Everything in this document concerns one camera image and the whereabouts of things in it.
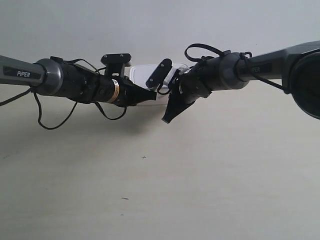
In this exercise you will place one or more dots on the white lidded plastic container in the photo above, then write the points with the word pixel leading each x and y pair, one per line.
pixel 139 75

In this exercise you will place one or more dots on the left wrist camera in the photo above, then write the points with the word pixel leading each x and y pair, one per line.
pixel 116 63

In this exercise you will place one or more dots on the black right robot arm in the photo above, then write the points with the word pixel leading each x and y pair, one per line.
pixel 295 70

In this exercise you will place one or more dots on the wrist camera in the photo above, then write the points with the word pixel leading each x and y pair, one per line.
pixel 116 63
pixel 162 76

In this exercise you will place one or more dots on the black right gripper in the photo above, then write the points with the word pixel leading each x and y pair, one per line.
pixel 180 97

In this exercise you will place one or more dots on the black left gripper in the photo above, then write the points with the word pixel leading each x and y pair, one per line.
pixel 113 90

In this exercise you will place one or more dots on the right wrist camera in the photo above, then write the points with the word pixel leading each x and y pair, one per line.
pixel 162 76

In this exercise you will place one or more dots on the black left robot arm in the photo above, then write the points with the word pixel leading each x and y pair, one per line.
pixel 57 77

